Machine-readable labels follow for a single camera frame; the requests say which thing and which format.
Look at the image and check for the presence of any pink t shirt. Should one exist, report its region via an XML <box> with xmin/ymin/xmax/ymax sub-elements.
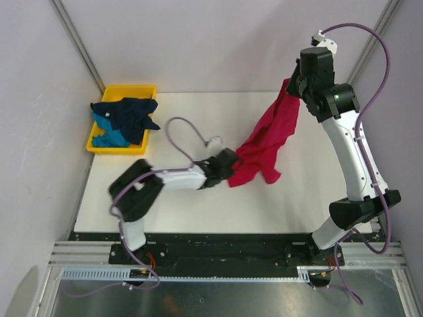
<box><xmin>227</xmin><ymin>79</ymin><xmax>300</xmax><ymax>188</ymax></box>

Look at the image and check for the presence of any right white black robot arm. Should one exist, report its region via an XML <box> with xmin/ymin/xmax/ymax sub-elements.
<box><xmin>286</xmin><ymin>47</ymin><xmax>401</xmax><ymax>265</ymax></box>

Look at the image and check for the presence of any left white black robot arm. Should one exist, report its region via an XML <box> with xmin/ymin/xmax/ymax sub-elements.
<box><xmin>108</xmin><ymin>148</ymin><xmax>240</xmax><ymax>264</ymax></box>

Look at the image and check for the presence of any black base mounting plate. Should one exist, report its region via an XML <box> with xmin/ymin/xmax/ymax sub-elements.
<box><xmin>69</xmin><ymin>232</ymin><xmax>369</xmax><ymax>277</ymax></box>

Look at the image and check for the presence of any navy t shirt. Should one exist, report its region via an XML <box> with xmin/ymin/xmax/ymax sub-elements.
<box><xmin>91</xmin><ymin>97</ymin><xmax>160</xmax><ymax>145</ymax></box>

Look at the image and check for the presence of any teal t shirt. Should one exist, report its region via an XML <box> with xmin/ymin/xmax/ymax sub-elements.
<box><xmin>91</xmin><ymin>112</ymin><xmax>130</xmax><ymax>148</ymax></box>

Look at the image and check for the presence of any yellow plastic bin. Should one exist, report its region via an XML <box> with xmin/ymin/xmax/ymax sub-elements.
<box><xmin>86</xmin><ymin>85</ymin><xmax>157</xmax><ymax>155</ymax></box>

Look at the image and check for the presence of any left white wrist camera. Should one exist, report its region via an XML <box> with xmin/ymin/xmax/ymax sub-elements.
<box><xmin>206</xmin><ymin>135</ymin><xmax>223</xmax><ymax>149</ymax></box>

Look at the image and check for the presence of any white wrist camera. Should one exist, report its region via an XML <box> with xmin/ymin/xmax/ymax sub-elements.
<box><xmin>206</xmin><ymin>135</ymin><xmax>223</xmax><ymax>149</ymax></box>
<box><xmin>311</xmin><ymin>30</ymin><xmax>338</xmax><ymax>55</ymax></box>

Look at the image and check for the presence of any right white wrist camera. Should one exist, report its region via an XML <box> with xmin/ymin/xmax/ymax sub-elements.
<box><xmin>311</xmin><ymin>30</ymin><xmax>338</xmax><ymax>55</ymax></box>

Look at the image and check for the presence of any right aluminium corner post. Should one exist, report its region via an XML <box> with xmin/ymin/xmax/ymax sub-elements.
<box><xmin>347</xmin><ymin>0</ymin><xmax>403</xmax><ymax>86</ymax></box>

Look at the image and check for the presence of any aluminium corner post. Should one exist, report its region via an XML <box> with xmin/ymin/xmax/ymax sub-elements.
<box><xmin>49</xmin><ymin>0</ymin><xmax>106</xmax><ymax>94</ymax></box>
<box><xmin>347</xmin><ymin>0</ymin><xmax>403</xmax><ymax>86</ymax></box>

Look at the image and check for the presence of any grey slotted cable duct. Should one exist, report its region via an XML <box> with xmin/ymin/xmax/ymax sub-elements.
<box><xmin>61</xmin><ymin>266</ymin><xmax>334</xmax><ymax>283</ymax></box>

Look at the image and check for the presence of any left aluminium corner post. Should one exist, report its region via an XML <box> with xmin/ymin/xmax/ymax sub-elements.
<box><xmin>49</xmin><ymin>0</ymin><xmax>106</xmax><ymax>94</ymax></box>

